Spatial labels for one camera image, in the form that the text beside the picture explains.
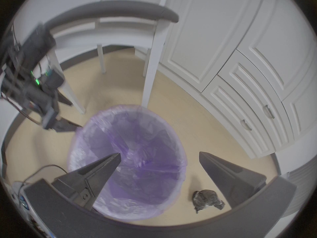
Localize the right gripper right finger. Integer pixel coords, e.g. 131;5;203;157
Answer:
199;151;267;209

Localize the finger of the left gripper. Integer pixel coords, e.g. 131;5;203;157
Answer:
57;91;74;106
52;118;83;134

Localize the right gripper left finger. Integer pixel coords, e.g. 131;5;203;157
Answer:
52;153;122;211

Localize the black plastic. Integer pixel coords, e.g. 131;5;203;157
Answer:
193;189;225;214

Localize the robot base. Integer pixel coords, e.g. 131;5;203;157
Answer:
11;181;33;225

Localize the white trash bin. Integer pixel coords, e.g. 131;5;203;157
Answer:
68;105;187;219

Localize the white chair with grey seat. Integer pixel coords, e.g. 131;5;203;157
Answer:
45;0;179;115

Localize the white wardrobe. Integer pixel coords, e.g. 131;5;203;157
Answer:
135;0;317;159

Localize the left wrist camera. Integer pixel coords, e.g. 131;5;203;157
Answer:
41;68;64;89

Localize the black cable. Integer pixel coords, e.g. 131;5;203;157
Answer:
23;164;68;184

